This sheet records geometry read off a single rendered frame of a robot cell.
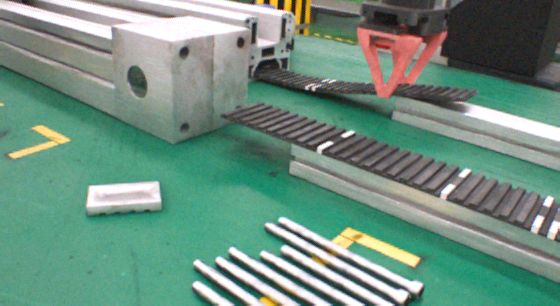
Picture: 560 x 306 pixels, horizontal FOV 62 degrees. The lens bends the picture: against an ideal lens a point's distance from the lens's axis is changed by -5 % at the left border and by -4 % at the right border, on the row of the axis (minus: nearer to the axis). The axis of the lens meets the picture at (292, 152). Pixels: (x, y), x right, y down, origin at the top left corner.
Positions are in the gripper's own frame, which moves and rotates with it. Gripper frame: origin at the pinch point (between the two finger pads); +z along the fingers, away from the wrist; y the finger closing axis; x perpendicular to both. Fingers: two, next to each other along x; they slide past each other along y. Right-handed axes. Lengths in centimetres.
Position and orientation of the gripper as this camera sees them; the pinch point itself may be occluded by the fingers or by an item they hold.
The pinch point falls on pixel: (394, 86)
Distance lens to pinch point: 56.6
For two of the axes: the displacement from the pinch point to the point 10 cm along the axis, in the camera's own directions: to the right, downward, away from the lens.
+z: -0.8, 9.1, 4.0
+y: -6.0, 2.8, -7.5
